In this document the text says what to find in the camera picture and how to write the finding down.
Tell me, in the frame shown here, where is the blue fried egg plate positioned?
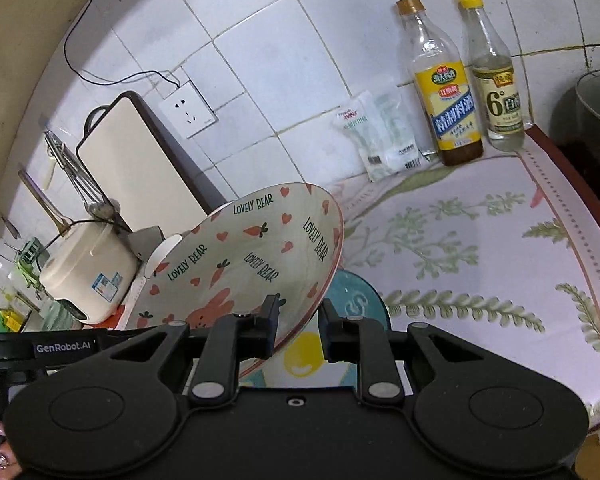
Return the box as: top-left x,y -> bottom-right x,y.
242,270 -> 390,389

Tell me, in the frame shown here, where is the rabbit carrot deep plate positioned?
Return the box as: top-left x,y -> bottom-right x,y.
126,182 -> 343,351

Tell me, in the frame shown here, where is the small white ribbed bowl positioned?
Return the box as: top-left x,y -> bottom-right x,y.
144,234 -> 183,278

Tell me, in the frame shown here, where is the cream rice cooker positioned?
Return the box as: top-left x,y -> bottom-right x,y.
40,222 -> 138,325

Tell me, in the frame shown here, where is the grey cleaver knife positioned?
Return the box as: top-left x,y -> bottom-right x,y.
126,226 -> 164,262

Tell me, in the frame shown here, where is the wooden spatula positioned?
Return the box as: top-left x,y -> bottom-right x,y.
18,168 -> 72,236

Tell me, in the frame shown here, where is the cream cutting board black edge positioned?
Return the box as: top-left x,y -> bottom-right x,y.
76,91 -> 227,237

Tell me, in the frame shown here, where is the hanging metal ladle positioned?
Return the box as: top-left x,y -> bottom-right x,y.
43,129 -> 117,221

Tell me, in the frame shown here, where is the white plastic seasoning bag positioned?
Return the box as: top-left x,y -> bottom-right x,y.
332,76 -> 422,182

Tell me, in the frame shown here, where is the cooking wine bottle yellow label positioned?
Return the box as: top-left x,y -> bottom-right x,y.
396,0 -> 483,166

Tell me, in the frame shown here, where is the white vinegar bottle yellow cap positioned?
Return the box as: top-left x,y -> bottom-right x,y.
458,0 -> 524,152

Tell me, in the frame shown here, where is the black wok with glass lid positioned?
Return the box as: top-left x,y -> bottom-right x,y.
548,69 -> 600,178

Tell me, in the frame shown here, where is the white wall power socket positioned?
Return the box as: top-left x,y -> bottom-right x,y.
159,81 -> 218,139

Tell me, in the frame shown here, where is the black power cable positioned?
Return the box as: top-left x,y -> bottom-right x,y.
61,0 -> 184,94

